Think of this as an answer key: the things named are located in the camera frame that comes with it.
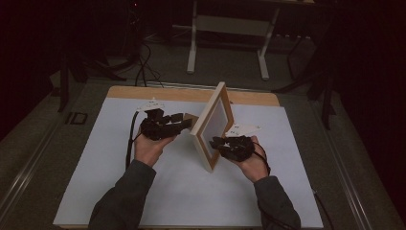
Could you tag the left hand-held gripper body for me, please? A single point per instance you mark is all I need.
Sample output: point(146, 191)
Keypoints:
point(156, 127)

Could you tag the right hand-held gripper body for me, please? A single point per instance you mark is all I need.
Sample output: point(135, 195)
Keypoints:
point(237, 148)

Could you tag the wooden photo frame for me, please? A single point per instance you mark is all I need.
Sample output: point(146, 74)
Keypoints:
point(204, 150)

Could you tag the person's right hand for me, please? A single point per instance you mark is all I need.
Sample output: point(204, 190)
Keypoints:
point(255, 166)

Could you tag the person's left hand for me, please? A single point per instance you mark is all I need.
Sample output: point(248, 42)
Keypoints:
point(150, 151)

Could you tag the black floor socket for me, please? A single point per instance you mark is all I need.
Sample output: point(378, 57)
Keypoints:
point(76, 118)

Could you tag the black stand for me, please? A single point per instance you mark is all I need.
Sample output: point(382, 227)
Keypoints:
point(63, 86)
point(326, 105)

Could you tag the white metal desk frame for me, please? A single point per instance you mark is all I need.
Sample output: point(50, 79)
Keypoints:
point(230, 25)

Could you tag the metal floor rail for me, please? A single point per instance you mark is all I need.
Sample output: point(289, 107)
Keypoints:
point(30, 166)
point(346, 179)

